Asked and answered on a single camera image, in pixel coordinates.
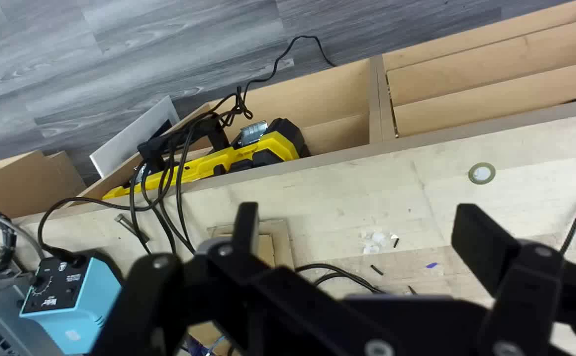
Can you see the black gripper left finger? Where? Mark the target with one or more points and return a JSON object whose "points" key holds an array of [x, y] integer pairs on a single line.
{"points": [[260, 309]]}

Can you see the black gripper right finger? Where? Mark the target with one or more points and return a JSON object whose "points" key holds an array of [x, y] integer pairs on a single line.
{"points": [[531, 283]]}

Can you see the small wooden square plate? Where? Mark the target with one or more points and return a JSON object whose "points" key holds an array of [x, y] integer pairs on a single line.
{"points": [[271, 246]]}

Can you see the blue soldering station box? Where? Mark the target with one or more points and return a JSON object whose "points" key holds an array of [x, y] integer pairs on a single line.
{"points": [[70, 301]]}

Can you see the yellow black power tool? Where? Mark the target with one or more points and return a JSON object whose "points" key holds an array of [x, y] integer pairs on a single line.
{"points": [[256, 145]]}

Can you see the white flat panel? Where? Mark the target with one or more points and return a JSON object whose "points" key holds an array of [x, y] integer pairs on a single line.
{"points": [[123, 145]]}

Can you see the brown cardboard flap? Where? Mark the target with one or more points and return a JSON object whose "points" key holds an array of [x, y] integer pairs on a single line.
{"points": [[32, 183]]}

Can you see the cardboard box with dividers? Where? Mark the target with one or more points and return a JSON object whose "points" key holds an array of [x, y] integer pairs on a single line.
{"points": [[505, 68]]}

